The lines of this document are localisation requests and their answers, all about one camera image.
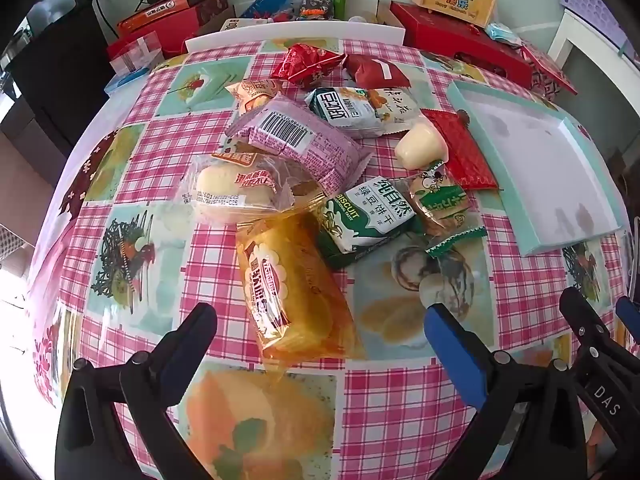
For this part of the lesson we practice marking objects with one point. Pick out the clear plastic box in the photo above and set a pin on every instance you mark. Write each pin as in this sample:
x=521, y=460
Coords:
x=134, y=54

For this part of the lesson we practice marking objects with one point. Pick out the cream jelly cup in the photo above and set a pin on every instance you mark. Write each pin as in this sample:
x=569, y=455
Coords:
x=420, y=146

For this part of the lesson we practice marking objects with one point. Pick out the red gift box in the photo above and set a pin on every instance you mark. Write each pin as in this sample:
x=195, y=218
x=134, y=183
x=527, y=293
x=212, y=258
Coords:
x=450, y=42

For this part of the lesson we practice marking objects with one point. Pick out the dark red white-striped packet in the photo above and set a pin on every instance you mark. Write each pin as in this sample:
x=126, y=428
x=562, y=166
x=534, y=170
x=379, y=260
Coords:
x=375, y=71

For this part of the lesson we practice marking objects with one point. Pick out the clear bun packet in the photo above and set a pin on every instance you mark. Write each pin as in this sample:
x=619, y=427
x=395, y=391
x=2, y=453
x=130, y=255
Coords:
x=235, y=190

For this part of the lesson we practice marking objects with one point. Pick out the teal shallow box tray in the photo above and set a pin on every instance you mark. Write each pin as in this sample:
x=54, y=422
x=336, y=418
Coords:
x=535, y=160

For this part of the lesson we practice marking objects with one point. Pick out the white yellow card box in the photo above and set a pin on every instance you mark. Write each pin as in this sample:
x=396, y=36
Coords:
x=245, y=25

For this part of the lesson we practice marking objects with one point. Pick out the green clear cake packet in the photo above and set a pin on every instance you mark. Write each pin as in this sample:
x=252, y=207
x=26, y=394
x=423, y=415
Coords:
x=442, y=205

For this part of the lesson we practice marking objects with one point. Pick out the blue face mask pack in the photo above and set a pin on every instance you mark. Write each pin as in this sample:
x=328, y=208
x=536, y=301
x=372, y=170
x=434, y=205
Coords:
x=501, y=33

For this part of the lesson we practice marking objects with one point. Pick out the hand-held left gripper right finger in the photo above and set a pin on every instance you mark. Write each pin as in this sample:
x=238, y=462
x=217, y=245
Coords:
x=454, y=355

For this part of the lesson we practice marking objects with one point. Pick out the red patterned box lid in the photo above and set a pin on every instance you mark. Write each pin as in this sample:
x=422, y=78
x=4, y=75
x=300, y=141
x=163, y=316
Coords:
x=547, y=72

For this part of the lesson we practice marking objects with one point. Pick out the orange red box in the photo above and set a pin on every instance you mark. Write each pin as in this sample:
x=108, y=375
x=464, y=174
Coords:
x=160, y=14

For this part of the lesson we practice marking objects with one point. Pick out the green white biscuit packet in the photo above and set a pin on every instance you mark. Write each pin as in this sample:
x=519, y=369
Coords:
x=362, y=220
x=340, y=110

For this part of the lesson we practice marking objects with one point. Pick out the pink barcode snack packet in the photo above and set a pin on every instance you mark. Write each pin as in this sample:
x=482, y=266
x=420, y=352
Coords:
x=295, y=140

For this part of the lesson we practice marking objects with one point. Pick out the yellow soft bread packet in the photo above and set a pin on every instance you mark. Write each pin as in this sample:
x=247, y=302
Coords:
x=295, y=290

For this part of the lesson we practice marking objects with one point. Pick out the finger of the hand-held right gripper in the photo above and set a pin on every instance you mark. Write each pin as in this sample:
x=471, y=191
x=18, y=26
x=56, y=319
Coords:
x=627, y=317
x=582, y=325

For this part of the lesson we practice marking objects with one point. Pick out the pink checkered tablecloth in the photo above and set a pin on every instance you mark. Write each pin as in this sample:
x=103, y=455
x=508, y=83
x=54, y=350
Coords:
x=170, y=270

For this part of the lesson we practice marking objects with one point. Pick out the purple perforated panel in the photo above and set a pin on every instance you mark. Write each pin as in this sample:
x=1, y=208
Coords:
x=600, y=5

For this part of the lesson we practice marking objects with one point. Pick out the cardboard box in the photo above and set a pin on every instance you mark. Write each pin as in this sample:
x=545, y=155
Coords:
x=387, y=12

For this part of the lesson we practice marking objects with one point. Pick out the maroon patterned box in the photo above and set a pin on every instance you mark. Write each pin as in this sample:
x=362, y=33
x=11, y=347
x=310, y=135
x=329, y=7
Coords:
x=210, y=7

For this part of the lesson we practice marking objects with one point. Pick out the dark cabinet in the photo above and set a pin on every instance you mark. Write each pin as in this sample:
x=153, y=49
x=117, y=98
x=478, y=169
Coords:
x=55, y=75

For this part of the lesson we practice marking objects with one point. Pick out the dark patterned toy pack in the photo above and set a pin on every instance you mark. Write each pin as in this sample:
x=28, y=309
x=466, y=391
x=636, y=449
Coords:
x=317, y=6

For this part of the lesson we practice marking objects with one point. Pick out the beige swiss roll packet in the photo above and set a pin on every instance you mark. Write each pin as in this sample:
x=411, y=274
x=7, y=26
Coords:
x=252, y=94

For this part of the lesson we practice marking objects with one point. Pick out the red crinkled snack packet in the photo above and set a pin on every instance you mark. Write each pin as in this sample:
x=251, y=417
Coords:
x=305, y=65

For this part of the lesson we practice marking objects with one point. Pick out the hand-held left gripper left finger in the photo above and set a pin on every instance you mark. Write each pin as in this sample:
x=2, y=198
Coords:
x=186, y=349

